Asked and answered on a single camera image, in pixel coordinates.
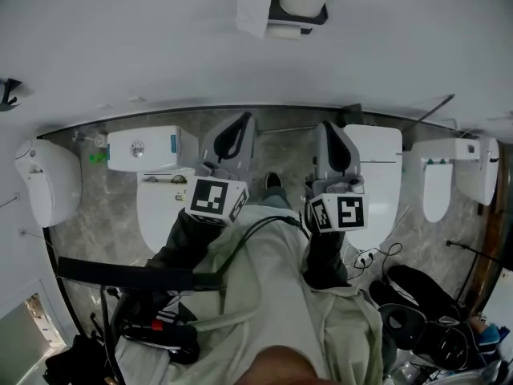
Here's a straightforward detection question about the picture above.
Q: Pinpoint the white toilet with flat lid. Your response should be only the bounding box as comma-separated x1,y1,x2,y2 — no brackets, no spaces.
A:
342,124,404,251

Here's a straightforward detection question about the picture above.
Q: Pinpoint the black webbing strap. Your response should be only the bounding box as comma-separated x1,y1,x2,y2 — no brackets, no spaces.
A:
55,256,224,293

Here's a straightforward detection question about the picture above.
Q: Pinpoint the black device with red button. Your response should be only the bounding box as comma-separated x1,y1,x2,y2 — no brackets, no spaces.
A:
118,290,201,365

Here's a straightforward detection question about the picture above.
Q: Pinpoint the person's right forearm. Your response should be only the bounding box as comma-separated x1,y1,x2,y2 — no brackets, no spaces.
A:
302,225,350,291

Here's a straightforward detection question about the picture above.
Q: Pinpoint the white toilet with narrow seat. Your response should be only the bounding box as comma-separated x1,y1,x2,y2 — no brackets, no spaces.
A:
411,137,482,225

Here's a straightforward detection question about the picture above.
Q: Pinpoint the white rounded toilet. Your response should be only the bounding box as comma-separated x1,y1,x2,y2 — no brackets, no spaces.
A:
14,139,83,229

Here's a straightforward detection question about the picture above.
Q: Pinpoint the black wall hook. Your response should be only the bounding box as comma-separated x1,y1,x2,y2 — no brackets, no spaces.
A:
0,78,23,112

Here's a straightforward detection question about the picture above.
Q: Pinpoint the white toilet with round button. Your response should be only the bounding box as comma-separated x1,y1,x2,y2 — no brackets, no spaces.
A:
106,125,200,256

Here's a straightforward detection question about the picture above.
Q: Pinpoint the thin cable with plug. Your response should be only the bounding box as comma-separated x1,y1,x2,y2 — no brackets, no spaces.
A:
347,241,404,282

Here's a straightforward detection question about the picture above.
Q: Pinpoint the person's pale green garment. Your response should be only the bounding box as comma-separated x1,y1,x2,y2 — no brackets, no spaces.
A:
115,204,385,385

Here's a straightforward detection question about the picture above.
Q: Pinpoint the black thin stand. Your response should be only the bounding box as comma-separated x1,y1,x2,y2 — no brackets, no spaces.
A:
445,238,503,302

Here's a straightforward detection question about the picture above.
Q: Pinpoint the person's face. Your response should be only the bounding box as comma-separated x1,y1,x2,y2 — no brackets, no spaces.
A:
243,344,340,385

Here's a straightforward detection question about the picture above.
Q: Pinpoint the person's grey trouser leg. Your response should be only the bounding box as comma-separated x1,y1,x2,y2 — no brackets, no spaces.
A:
259,185,294,213

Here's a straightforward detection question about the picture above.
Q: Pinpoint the grey metal rod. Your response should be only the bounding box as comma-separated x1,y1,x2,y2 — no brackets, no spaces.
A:
402,93,456,138

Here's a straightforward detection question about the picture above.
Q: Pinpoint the person's left forearm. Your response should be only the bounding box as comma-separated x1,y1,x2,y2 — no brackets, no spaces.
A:
144,207,226,273

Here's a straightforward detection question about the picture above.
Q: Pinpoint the black bag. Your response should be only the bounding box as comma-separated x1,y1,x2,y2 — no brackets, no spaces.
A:
42,332,118,385

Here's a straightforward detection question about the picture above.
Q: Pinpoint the black backpack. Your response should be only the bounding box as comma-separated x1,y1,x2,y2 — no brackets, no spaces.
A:
368,264,484,371

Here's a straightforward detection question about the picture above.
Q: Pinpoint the small white paper roll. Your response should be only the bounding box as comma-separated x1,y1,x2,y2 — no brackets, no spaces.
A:
265,23,302,42

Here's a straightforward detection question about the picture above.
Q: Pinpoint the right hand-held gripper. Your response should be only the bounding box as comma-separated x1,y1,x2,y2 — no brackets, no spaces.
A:
304,120,369,234

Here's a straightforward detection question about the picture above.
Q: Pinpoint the chrome water valve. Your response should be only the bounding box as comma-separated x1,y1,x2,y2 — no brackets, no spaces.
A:
71,129,106,148

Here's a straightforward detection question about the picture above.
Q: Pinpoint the brown wooden door frame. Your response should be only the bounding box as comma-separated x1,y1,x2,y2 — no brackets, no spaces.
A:
467,138,511,316

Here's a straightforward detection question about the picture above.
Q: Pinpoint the blue cloth item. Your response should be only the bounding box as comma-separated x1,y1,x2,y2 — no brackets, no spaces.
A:
475,322,503,353

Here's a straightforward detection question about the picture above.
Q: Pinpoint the white hanging paper sheet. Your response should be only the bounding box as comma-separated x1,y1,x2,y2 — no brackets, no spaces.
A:
236,0,281,40

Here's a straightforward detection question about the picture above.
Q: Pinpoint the black cable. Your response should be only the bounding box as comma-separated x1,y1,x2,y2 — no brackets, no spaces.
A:
218,213,310,280

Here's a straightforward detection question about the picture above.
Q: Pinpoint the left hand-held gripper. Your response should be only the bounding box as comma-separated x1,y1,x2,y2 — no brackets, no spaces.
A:
184,112,258,229

